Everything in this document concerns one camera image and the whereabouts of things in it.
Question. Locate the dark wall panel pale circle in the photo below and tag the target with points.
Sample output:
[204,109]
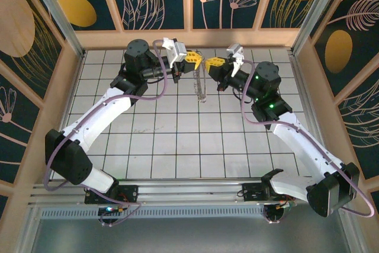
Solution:
[14,19]

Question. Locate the dark wall panel feather oval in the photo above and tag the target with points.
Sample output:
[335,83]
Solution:
[339,51]

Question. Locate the dark wall panel small oval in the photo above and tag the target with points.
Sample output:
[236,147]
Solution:
[77,10]

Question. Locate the aluminium corner post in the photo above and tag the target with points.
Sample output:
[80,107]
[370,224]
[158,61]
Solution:
[319,7]
[57,13]

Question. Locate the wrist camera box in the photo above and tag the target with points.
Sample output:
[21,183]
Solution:
[235,53]
[177,51]

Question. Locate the grey metal sheet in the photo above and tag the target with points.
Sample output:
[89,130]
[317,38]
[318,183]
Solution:
[192,235]

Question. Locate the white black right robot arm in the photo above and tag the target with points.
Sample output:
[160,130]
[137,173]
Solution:
[302,146]

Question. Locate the small circuit board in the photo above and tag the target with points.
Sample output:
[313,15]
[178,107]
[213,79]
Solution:
[114,210]
[284,204]

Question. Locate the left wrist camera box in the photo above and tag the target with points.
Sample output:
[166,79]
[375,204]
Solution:
[177,51]

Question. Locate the dark wall panel flower outline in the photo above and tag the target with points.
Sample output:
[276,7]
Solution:
[17,134]

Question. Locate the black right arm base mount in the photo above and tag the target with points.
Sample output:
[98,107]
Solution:
[250,193]

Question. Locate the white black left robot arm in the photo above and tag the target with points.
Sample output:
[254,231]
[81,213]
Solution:
[97,116]

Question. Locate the vented metal strip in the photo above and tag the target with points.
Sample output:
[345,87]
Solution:
[192,213]

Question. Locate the aluminium side rail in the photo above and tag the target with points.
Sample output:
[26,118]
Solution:
[73,87]
[302,87]

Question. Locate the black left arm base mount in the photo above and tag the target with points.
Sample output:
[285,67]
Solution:
[130,192]

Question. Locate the dark wall panel fern lines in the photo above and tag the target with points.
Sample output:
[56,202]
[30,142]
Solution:
[361,122]

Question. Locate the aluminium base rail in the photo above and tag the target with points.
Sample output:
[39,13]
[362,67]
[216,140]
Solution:
[192,192]

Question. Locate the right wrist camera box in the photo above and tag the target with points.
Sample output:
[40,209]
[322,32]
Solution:
[235,53]

